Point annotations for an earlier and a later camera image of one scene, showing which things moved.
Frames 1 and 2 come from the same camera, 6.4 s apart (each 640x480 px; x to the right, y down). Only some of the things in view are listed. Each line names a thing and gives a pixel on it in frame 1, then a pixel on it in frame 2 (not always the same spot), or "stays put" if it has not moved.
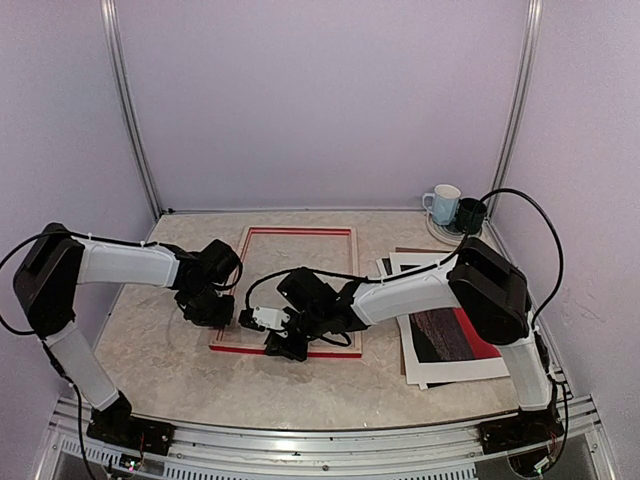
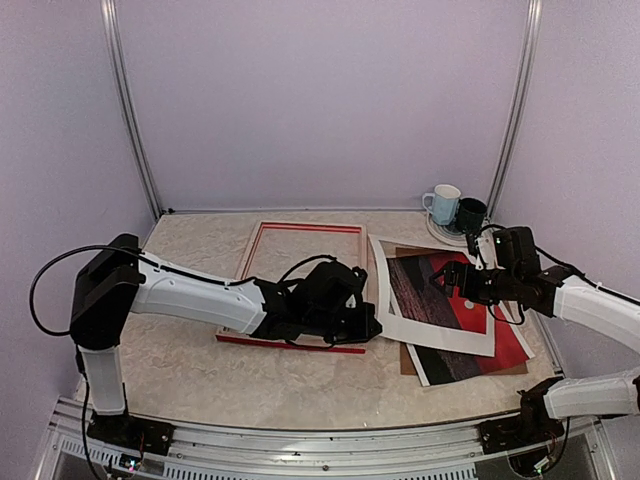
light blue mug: [442, 203] stays put
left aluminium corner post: [109, 14] stays put
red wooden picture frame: [315, 350] -> [264, 226]
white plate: [447, 234] stays put
